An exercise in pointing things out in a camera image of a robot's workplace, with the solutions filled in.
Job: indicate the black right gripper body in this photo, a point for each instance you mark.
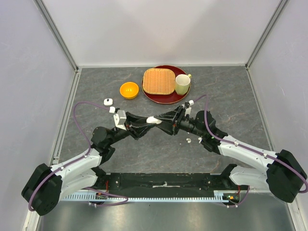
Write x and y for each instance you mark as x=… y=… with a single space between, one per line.
x=179 y=122

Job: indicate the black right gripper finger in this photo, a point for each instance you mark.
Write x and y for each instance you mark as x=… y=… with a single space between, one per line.
x=166 y=127
x=171 y=115

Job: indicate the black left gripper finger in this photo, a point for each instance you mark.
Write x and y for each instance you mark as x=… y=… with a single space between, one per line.
x=139 y=130
x=131 y=118

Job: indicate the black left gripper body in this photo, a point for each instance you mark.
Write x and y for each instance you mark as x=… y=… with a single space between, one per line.
x=126 y=125

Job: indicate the white earbud charging case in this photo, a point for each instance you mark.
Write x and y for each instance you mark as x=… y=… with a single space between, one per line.
x=153 y=120

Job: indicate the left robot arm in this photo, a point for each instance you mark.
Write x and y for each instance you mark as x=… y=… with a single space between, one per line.
x=49 y=184

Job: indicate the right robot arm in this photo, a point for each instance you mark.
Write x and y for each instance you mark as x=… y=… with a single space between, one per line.
x=280 y=173

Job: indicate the small white charging case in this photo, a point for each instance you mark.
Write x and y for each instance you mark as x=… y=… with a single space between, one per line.
x=108 y=102

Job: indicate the red round lacquer tray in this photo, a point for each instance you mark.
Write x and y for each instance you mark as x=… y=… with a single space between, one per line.
x=170 y=98

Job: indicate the orange plastic bowl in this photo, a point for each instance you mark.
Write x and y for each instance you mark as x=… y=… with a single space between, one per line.
x=129 y=90

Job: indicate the pale green mug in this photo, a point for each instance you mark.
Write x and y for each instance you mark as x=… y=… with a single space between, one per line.
x=182 y=83

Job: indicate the woven bamboo basket tray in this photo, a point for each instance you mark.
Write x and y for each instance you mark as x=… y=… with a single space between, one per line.
x=158 y=81

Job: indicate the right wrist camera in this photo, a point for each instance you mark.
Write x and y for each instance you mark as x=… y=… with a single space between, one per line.
x=188 y=107

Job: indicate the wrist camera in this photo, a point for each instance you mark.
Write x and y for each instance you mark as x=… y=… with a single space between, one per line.
x=120 y=119
x=188 y=107

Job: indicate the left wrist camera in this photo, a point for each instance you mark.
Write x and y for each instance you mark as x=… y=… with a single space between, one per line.
x=120 y=119

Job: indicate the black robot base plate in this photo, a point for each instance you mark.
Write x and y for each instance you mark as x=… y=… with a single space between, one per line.
x=164 y=185

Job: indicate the light blue cable duct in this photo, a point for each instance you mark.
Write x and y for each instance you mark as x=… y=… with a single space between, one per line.
x=90 y=196

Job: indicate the aluminium frame post left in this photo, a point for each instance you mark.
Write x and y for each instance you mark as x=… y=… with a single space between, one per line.
x=56 y=33

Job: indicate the aluminium frame post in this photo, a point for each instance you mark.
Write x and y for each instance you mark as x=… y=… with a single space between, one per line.
x=266 y=32
x=56 y=33

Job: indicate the aluminium frame post right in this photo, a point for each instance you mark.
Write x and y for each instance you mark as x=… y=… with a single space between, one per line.
x=266 y=32

